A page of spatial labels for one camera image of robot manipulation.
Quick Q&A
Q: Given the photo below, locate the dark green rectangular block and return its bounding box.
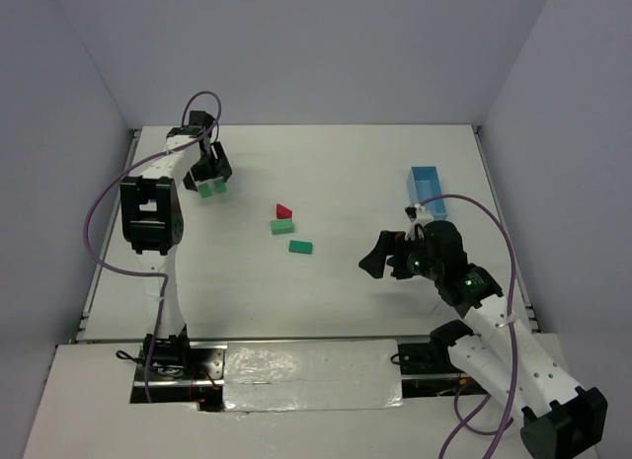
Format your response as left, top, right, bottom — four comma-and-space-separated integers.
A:
288, 240, 313, 255

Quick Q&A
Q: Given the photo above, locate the blue plastic box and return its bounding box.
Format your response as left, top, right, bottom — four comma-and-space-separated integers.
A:
407, 166, 447, 220

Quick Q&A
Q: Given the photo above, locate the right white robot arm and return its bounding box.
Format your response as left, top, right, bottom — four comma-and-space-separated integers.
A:
358, 221, 607, 458

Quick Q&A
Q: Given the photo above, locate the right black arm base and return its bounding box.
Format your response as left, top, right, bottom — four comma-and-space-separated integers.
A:
390, 321, 484, 399

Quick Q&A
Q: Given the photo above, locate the purple cable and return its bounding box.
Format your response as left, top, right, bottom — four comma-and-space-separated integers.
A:
419, 193, 518, 459
84, 90, 222, 401

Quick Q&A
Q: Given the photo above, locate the silver tape patch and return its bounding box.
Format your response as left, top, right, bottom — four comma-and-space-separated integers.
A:
223, 340, 403, 413

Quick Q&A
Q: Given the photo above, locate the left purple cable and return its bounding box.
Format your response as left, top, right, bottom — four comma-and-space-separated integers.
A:
84, 90, 222, 401

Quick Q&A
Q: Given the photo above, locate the light green rectangular block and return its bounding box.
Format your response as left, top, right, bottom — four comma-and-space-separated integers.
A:
270, 218, 294, 235

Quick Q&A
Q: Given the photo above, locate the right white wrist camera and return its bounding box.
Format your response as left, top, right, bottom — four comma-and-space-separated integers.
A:
405, 203, 435, 236

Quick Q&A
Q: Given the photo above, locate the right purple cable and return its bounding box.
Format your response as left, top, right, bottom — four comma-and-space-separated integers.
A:
419, 193, 518, 459

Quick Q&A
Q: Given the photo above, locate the red triangular wood block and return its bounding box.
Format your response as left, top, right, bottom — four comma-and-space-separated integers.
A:
276, 203, 293, 220

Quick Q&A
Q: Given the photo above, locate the small green cube block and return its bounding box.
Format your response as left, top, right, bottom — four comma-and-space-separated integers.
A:
197, 182, 213, 198

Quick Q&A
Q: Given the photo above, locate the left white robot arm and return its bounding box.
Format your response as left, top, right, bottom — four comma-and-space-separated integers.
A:
119, 111, 232, 340

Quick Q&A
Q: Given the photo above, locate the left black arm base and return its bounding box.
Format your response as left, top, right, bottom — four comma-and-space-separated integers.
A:
116, 332, 226, 413

